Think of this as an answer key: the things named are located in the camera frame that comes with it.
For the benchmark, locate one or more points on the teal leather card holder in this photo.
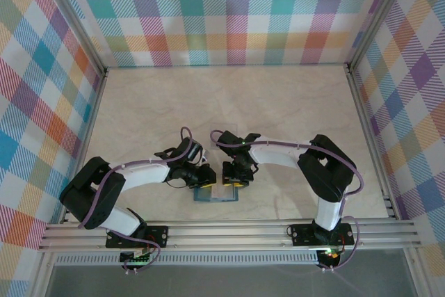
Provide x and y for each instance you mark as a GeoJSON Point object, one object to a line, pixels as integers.
{"type": "Point", "coordinates": [201, 195]}

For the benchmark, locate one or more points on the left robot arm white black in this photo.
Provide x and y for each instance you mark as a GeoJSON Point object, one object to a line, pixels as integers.
{"type": "Point", "coordinates": [83, 199]}

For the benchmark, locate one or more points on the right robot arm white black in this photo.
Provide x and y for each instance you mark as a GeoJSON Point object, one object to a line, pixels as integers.
{"type": "Point", "coordinates": [333, 185]}

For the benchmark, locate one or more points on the left controller circuit board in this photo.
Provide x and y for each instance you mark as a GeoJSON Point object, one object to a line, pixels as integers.
{"type": "Point", "coordinates": [137, 258]}

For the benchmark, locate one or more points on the controller circuit board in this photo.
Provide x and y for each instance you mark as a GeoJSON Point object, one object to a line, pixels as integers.
{"type": "Point", "coordinates": [137, 258]}
{"type": "Point", "coordinates": [332, 257]}

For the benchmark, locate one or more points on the right controller circuit board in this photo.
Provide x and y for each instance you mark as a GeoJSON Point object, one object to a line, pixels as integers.
{"type": "Point", "coordinates": [332, 257]}

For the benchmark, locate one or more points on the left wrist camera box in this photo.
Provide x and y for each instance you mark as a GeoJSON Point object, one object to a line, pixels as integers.
{"type": "Point", "coordinates": [192, 152]}

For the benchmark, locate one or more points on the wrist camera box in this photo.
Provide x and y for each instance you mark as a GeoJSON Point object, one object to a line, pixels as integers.
{"type": "Point", "coordinates": [192, 152]}
{"type": "Point", "coordinates": [231, 140]}

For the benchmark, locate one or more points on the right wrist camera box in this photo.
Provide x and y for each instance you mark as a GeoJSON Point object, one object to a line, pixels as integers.
{"type": "Point", "coordinates": [231, 140]}

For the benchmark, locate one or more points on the aluminium mounting rail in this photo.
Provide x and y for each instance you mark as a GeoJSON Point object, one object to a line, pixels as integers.
{"type": "Point", "coordinates": [226, 238]}

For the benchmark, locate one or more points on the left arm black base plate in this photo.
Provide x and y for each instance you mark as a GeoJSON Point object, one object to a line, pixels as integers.
{"type": "Point", "coordinates": [160, 236]}

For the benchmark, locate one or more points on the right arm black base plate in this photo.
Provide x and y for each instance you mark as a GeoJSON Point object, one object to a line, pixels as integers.
{"type": "Point", "coordinates": [302, 236]}

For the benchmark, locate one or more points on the aluminium table side rail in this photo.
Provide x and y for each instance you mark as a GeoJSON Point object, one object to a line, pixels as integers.
{"type": "Point", "coordinates": [365, 126]}
{"type": "Point", "coordinates": [89, 126]}

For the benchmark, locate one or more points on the aluminium frame leg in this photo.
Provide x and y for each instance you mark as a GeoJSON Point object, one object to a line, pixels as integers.
{"type": "Point", "coordinates": [41, 276]}
{"type": "Point", "coordinates": [418, 276]}

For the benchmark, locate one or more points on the aluminium corner frame post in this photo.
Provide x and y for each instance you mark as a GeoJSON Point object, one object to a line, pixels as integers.
{"type": "Point", "coordinates": [379, 15]}
{"type": "Point", "coordinates": [74, 22]}

